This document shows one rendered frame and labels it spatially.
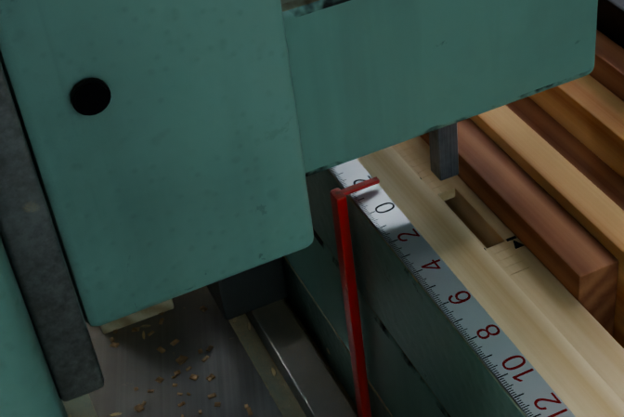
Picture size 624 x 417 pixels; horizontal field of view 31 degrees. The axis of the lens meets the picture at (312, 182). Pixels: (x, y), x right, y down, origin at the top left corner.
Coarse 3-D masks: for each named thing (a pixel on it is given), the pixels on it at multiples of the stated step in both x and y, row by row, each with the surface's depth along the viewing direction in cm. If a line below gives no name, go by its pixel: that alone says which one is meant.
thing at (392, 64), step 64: (320, 0) 37; (384, 0) 38; (448, 0) 39; (512, 0) 40; (576, 0) 41; (320, 64) 38; (384, 64) 39; (448, 64) 40; (512, 64) 42; (576, 64) 43; (320, 128) 40; (384, 128) 41
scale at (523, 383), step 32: (352, 160) 49; (384, 192) 47; (384, 224) 45; (416, 256) 43; (448, 288) 42; (480, 320) 40; (480, 352) 39; (512, 352) 39; (512, 384) 38; (544, 384) 38; (544, 416) 37
